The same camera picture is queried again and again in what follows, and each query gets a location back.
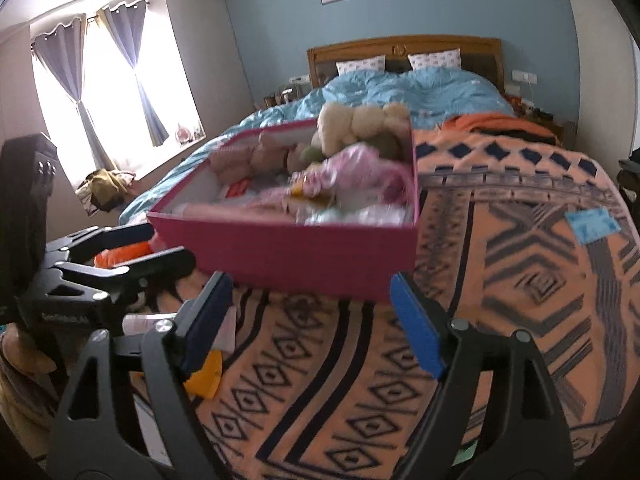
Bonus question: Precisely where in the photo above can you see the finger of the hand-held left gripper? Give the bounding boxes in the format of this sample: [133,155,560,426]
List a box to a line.
[46,221,157,265]
[65,245,198,292]

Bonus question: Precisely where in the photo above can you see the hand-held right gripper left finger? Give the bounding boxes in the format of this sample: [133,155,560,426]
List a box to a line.
[47,271,236,480]

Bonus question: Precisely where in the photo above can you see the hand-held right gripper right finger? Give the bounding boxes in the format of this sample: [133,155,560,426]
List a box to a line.
[389,271,573,480]

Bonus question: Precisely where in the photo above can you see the pink cardboard box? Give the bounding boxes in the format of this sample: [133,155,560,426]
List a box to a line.
[146,119,420,303]

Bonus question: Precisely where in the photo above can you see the white teal medicine box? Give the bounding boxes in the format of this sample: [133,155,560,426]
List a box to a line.
[131,385,173,466]

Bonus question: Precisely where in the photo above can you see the cream plush toy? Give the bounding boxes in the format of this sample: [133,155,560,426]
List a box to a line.
[312,101,411,153]

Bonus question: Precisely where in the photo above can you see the orange plastic bag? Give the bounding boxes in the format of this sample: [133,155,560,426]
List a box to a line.
[94,241,153,267]

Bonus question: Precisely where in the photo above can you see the orange cream tube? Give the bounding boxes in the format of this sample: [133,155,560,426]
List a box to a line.
[182,347,223,401]

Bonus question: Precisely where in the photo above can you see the olive clothes pile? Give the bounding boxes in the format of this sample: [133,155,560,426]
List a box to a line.
[75,167,138,213]

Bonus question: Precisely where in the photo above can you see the orange patterned blanket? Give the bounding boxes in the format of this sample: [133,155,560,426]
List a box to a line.
[140,127,640,480]

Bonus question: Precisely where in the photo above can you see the pink figurine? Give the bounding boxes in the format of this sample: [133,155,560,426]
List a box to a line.
[175,122,206,147]

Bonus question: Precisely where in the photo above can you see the pinkish brown bear plush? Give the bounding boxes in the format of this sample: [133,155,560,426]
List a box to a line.
[209,135,301,183]

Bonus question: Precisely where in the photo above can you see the beige down jacket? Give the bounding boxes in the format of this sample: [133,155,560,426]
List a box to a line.
[0,325,66,461]

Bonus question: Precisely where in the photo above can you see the grey curtains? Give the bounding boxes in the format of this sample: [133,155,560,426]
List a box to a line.
[30,12,113,161]

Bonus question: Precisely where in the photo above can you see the purple curtain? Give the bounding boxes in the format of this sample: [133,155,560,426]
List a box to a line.
[97,0,171,148]

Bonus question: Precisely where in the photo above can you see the blue face mask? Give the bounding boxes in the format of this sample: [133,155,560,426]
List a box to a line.
[565,207,622,246]

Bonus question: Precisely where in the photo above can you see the orange garment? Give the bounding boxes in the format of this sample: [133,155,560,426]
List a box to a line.
[445,114,558,146]

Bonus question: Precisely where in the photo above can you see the blue duvet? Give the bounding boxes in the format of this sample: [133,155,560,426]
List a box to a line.
[119,67,516,226]

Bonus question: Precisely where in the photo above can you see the wooden nightstand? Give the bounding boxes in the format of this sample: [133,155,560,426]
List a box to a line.
[502,94,567,148]

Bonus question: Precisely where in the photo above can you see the black clothing pile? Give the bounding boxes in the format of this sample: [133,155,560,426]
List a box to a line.
[617,147,640,196]

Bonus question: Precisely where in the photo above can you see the white printed pillow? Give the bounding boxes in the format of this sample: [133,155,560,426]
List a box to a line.
[407,49,463,72]
[336,56,387,76]

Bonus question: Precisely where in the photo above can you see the wooden headboard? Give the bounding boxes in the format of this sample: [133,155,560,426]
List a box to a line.
[306,35,505,96]

